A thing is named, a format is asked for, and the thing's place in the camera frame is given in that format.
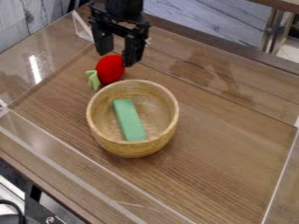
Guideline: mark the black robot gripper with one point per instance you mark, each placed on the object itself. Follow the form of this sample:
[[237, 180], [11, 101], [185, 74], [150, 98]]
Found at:
[[119, 17]]

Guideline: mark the red plush strawberry green leaves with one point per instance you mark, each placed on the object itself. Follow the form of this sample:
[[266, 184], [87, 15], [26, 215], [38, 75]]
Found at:
[[107, 72]]

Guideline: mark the light wooden bowl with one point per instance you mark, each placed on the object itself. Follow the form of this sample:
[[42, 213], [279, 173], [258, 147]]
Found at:
[[158, 110]]

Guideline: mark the green rectangular block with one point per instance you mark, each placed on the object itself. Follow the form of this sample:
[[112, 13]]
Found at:
[[128, 120]]

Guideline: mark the black metal table leg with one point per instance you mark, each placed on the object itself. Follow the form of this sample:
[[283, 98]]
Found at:
[[35, 210]]

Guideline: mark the wooden chair frame background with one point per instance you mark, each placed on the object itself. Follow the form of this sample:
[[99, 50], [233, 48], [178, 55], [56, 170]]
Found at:
[[279, 22]]

